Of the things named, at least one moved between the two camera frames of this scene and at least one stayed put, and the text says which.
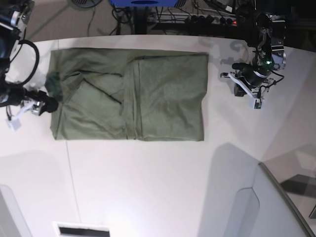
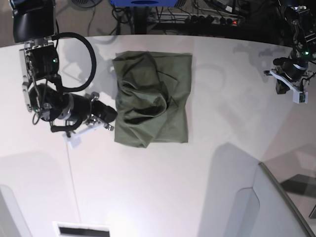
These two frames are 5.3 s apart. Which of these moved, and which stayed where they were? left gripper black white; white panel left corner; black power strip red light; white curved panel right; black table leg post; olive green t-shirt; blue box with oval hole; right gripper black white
Moved: right gripper black white; left gripper black white; olive green t-shirt
Stayed: black table leg post; white panel left corner; white curved panel right; blue box with oval hole; black power strip red light
